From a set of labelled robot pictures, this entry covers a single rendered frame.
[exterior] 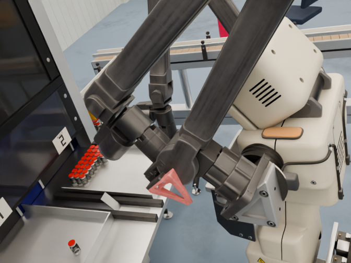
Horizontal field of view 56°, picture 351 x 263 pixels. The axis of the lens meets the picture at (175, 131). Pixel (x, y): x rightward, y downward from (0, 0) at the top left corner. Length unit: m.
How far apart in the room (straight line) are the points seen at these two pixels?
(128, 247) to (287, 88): 0.61
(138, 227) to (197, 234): 1.09
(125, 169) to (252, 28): 0.84
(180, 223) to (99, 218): 1.12
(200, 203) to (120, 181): 1.12
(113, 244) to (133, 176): 0.27
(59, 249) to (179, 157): 0.59
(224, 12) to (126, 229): 0.67
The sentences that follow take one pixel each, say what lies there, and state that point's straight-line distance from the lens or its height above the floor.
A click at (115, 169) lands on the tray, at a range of 1.23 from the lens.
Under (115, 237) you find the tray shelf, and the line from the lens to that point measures 1.01.
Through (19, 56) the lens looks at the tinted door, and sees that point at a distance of 1.14.
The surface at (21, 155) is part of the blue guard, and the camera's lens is 1.11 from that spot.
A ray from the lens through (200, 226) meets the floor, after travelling 2.10.
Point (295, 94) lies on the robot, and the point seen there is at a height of 1.31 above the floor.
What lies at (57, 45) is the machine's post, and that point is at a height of 1.30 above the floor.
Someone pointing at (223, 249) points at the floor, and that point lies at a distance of 1.99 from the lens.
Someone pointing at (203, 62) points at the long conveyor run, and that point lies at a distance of 1.88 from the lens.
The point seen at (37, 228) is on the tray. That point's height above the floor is 0.88.
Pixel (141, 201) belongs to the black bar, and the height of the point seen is 0.90.
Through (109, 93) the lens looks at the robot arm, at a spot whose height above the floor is 1.37.
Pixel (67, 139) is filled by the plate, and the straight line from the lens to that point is 1.27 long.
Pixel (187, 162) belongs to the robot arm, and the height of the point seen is 1.26.
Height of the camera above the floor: 1.62
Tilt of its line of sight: 34 degrees down
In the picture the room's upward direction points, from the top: 14 degrees counter-clockwise
